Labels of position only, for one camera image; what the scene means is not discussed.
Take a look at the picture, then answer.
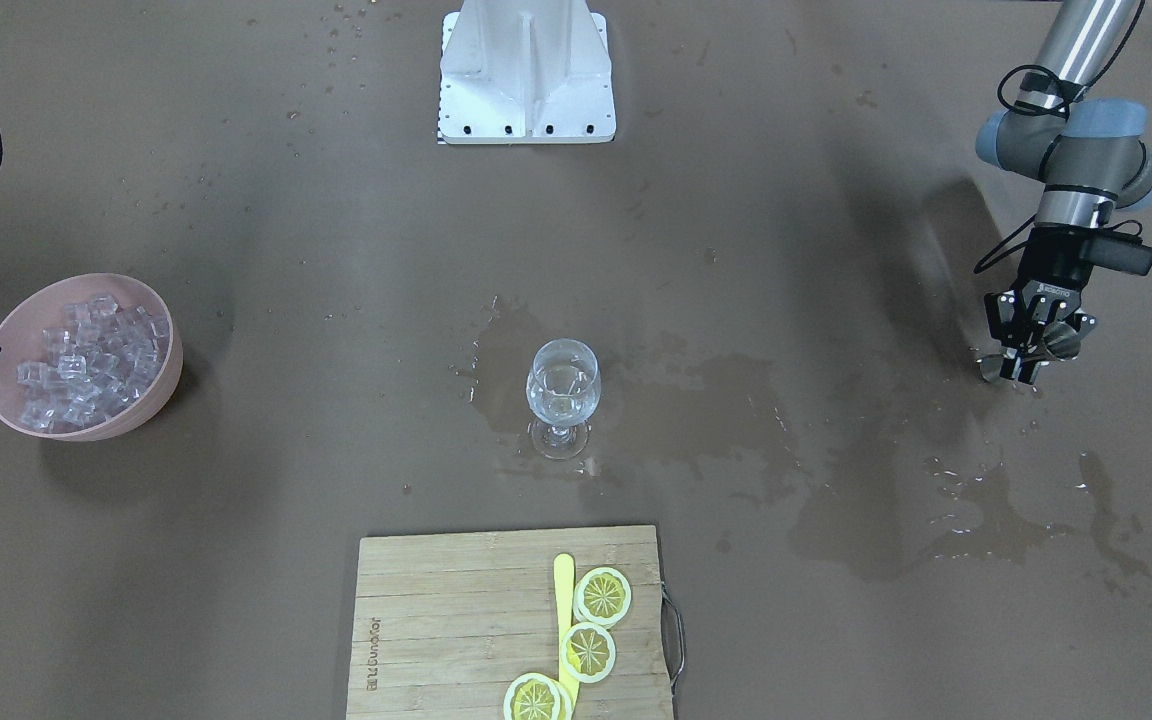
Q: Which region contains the lemon slice near handle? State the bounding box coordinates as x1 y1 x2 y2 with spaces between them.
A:
573 566 634 629

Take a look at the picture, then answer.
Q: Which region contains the pink bowl of ice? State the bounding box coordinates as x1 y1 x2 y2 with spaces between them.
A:
0 273 184 442

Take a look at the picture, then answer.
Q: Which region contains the wooden cutting board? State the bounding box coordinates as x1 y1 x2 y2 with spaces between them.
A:
344 525 675 719

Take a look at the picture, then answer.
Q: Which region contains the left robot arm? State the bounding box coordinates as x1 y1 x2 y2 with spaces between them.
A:
975 1 1152 343

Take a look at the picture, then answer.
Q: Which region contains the steel cocktail jigger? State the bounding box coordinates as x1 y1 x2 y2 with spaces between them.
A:
977 323 1089 386

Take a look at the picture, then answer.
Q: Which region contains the clear wine glass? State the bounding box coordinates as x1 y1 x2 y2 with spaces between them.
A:
526 338 602 461

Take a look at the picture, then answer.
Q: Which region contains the yellow plastic knife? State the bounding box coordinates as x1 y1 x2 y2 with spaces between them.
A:
552 553 579 719

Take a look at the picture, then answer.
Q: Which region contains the middle lemon slice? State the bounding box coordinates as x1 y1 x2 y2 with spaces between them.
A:
558 621 617 684

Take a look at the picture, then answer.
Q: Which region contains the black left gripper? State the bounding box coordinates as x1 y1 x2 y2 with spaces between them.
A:
1016 225 1111 325

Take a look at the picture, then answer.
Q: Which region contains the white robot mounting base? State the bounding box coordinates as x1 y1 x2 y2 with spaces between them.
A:
435 1 617 145

